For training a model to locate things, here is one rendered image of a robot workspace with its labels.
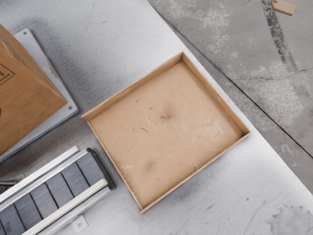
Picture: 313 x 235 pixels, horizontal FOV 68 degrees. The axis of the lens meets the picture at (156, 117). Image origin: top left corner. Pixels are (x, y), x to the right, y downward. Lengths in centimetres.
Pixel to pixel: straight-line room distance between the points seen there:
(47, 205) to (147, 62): 41
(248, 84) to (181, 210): 117
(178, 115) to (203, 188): 18
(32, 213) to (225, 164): 43
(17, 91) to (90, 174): 22
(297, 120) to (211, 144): 110
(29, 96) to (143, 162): 28
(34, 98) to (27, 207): 23
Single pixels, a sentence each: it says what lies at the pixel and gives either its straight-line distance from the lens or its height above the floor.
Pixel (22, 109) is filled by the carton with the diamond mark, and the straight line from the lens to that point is 56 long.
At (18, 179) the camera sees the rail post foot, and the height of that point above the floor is 83.
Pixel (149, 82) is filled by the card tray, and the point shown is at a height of 83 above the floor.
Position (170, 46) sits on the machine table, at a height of 83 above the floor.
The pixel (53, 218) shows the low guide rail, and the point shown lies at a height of 92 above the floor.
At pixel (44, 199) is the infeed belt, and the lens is 57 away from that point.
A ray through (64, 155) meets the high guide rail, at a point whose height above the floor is 96.
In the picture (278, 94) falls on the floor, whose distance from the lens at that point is 163.
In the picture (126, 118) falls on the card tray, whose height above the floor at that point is 83.
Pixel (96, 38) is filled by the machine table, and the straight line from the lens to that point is 71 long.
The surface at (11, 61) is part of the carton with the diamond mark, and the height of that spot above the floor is 106.
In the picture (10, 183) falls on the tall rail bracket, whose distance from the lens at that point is 64.
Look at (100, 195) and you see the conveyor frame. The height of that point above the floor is 88.
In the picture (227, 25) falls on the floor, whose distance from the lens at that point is 178.
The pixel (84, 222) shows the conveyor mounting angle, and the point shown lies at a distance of 59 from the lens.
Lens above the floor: 138
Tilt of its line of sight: 74 degrees down
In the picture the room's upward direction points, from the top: 12 degrees counter-clockwise
